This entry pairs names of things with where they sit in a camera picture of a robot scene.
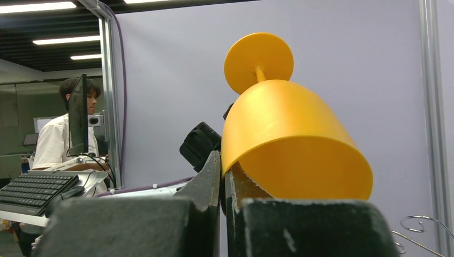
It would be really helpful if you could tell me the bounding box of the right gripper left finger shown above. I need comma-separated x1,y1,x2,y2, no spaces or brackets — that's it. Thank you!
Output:
32,151,221,256

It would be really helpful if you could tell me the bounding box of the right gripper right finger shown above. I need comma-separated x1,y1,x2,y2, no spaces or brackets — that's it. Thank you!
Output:
224,167,398,256

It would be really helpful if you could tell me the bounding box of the yellow wine glass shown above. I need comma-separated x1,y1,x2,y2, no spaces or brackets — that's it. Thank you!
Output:
221,33,373,200

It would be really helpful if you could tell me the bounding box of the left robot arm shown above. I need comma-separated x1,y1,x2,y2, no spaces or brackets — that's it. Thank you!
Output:
97,122,221,197

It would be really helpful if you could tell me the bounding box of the chrome wine glass rack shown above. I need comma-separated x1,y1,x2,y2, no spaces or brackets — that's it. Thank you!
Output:
390,215,453,256

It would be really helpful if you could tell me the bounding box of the white desk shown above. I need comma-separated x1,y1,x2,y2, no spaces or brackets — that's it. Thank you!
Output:
1,155,114,227

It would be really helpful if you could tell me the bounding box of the black keyboard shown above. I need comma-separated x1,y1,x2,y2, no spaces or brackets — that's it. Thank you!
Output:
1,171,79,216

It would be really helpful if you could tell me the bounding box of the person in white shirt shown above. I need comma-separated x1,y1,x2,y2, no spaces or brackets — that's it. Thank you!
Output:
32,78,101,170

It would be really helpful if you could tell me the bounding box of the black computer monitor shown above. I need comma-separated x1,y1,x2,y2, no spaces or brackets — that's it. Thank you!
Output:
68,74,89,156

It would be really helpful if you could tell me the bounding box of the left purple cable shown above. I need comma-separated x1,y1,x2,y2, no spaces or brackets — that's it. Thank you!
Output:
94,3,194,198

